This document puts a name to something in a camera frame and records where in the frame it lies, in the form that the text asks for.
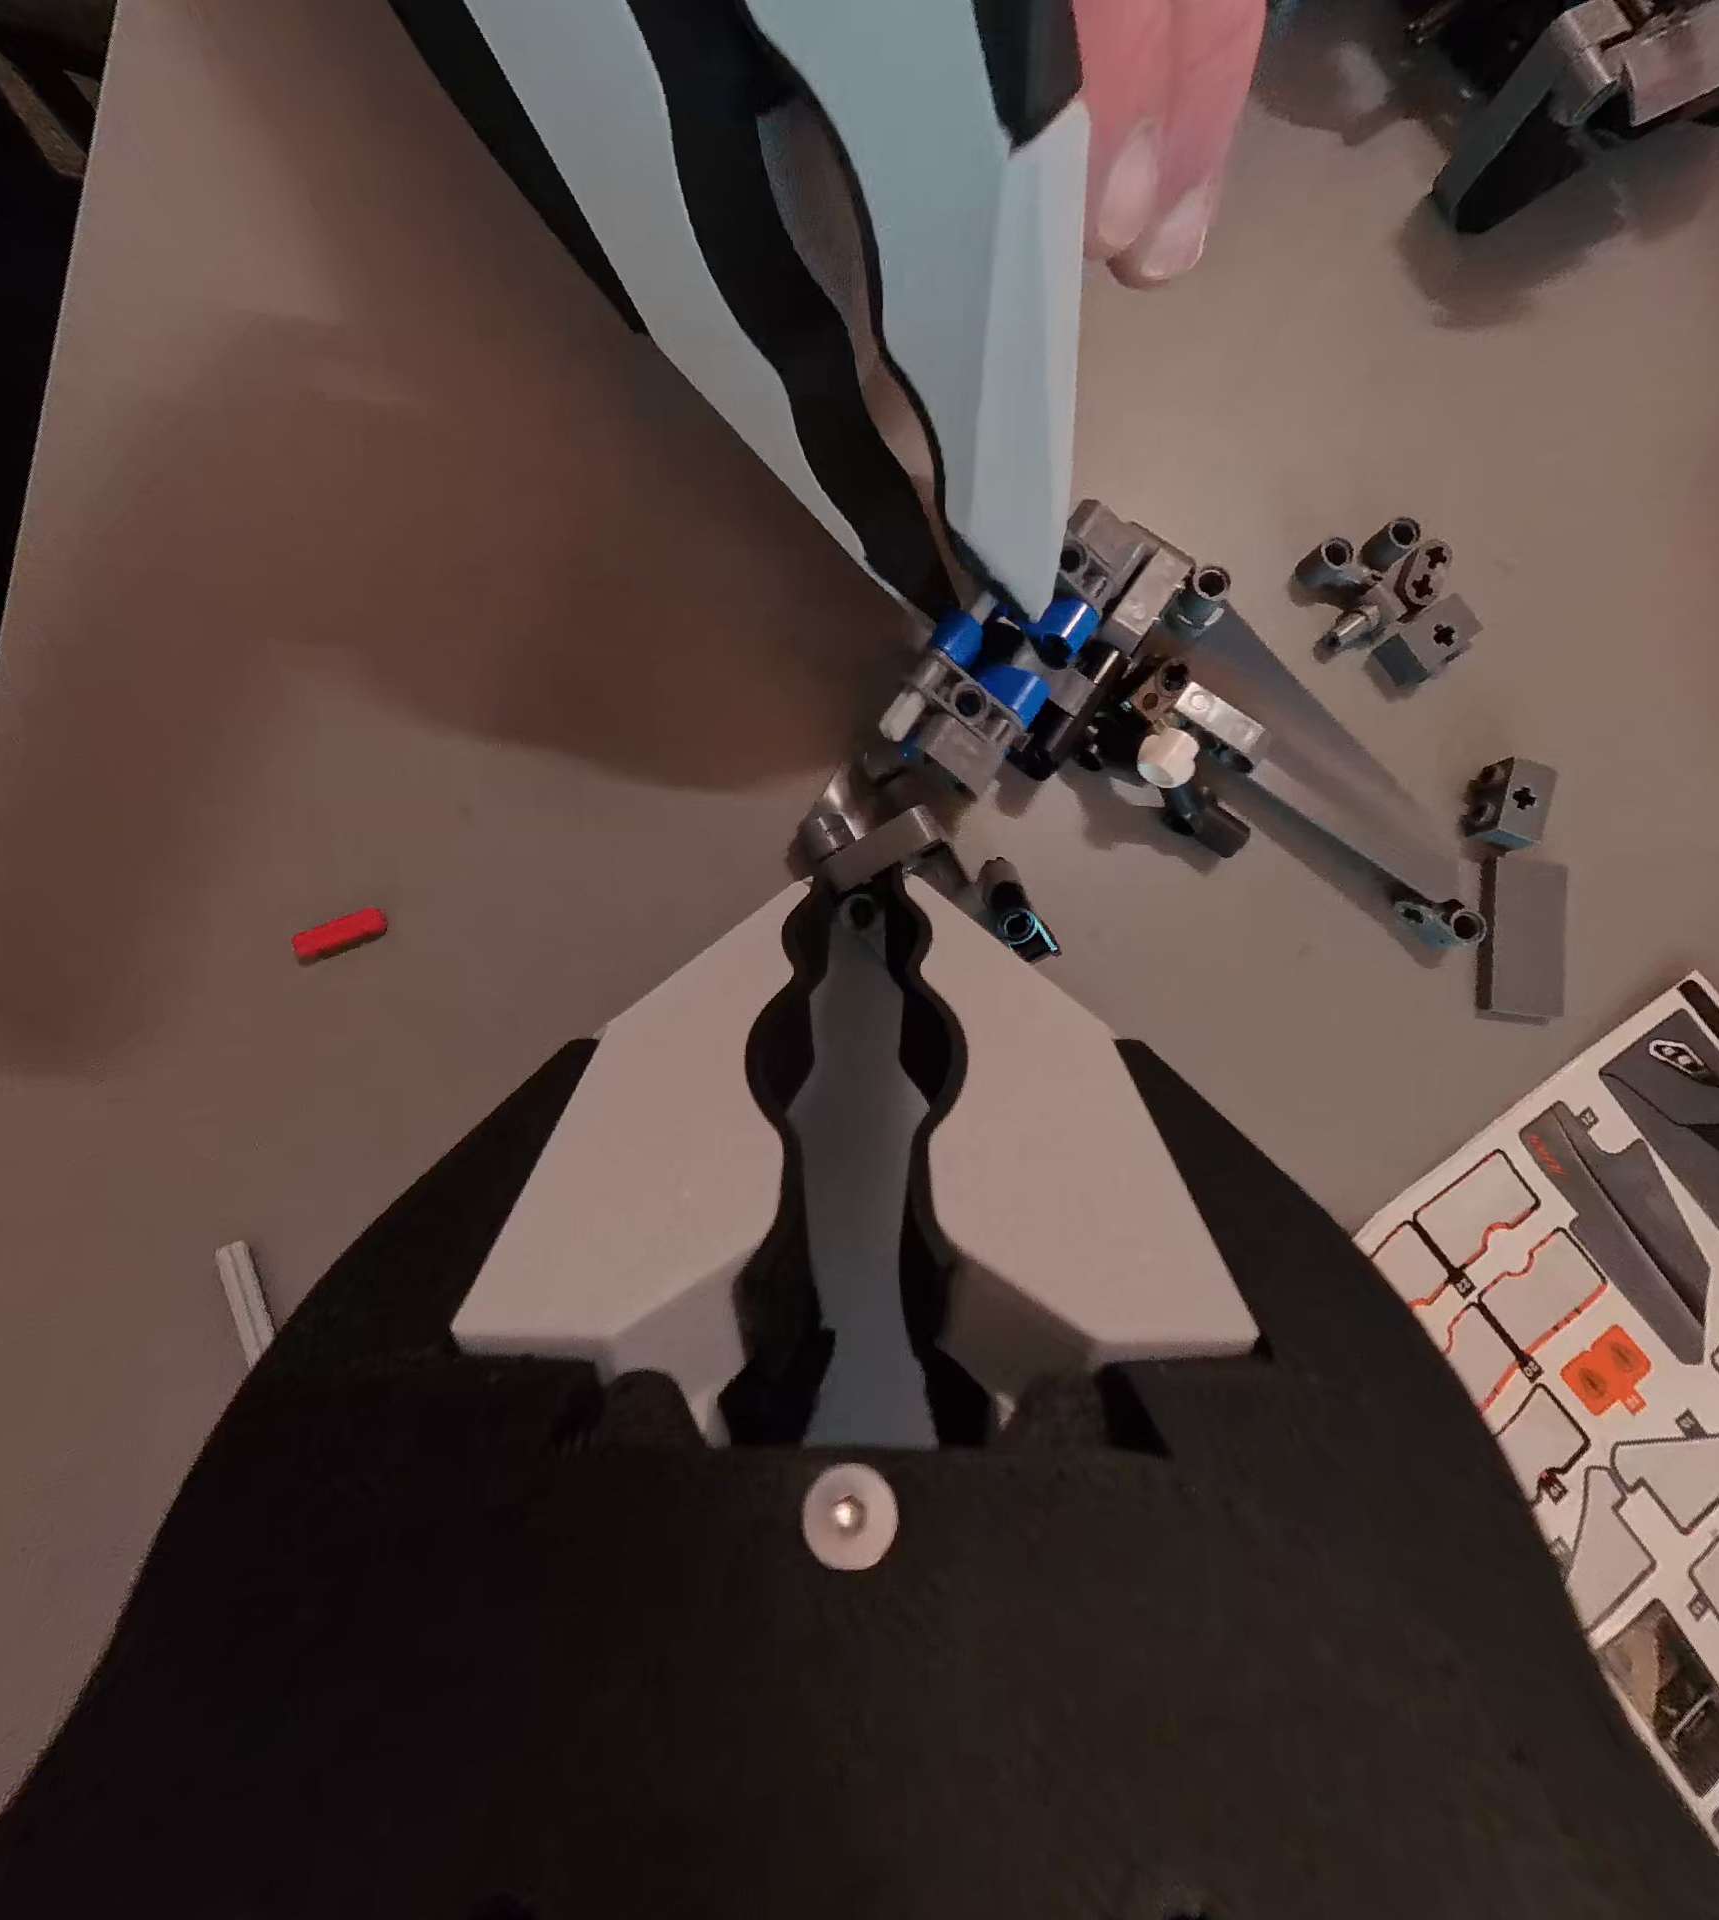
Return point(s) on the grey double cross lego connector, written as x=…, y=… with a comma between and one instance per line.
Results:
x=1417, y=566

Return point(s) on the grey lego axle pin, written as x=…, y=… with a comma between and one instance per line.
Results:
x=1343, y=635

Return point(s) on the grey round lego connector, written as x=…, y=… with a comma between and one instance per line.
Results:
x=1333, y=566

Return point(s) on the grey lego blade assembly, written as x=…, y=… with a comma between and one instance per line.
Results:
x=872, y=850

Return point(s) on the long red lego pin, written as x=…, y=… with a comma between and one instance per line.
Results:
x=342, y=932

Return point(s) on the white lego axle red bush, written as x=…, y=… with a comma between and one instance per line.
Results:
x=244, y=1299

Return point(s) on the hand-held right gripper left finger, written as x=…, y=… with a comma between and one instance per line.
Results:
x=636, y=1196

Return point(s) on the lego car chassis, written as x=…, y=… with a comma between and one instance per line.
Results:
x=1671, y=57

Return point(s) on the grey lego flat tile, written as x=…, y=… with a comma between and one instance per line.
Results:
x=1527, y=940

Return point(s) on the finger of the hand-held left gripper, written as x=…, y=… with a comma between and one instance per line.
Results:
x=603, y=152
x=954, y=226

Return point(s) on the blue grey lego assembly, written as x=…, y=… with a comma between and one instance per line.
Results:
x=1101, y=555

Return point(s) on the lego sticker sheet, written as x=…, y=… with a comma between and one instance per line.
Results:
x=1629, y=1272

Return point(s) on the grey lego cross-hole brick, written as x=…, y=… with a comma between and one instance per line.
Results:
x=1517, y=804
x=1429, y=648

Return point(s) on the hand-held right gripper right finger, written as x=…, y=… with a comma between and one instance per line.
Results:
x=1083, y=1196

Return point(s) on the person's left hand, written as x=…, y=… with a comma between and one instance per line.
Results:
x=1174, y=117

